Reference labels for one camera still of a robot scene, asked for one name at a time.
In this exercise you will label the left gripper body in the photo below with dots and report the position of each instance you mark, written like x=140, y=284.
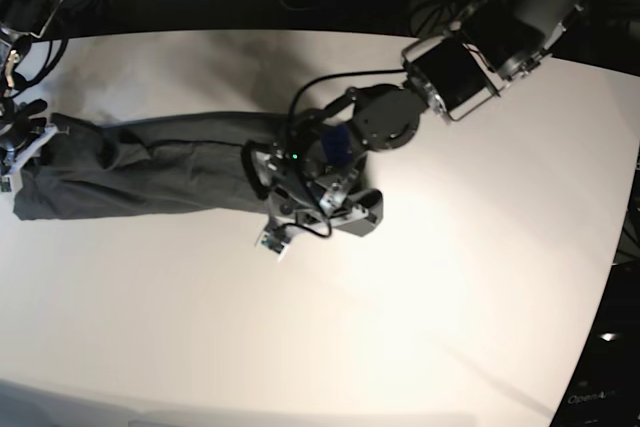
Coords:
x=320, y=207

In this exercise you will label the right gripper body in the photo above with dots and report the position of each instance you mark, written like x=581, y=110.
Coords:
x=17, y=157

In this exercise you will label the dark grey T-shirt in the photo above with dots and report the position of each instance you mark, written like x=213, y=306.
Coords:
x=172, y=165

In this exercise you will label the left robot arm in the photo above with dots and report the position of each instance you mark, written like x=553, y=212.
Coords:
x=485, y=47

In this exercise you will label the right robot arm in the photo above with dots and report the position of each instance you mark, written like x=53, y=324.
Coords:
x=24, y=128

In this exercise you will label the black OpenArm case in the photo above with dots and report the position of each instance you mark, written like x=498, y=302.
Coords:
x=604, y=388

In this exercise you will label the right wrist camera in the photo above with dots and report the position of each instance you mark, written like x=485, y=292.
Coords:
x=10, y=184

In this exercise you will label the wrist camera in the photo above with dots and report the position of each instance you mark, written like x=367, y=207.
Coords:
x=276, y=241
x=10, y=184

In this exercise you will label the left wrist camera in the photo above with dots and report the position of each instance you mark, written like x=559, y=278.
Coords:
x=276, y=241

